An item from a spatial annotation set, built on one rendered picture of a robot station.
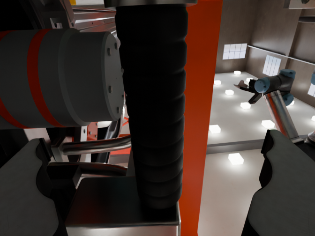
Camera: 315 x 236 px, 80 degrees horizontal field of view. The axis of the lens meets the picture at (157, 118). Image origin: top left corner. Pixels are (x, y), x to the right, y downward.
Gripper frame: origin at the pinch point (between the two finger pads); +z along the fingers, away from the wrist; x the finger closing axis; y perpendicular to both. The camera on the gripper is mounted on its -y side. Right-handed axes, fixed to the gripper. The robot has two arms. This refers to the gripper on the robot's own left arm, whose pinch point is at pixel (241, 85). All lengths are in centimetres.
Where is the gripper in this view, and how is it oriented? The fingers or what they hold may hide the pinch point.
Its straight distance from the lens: 147.3
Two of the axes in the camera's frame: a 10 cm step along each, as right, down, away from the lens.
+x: -9.3, 0.8, -3.5
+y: 0.9, -8.9, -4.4
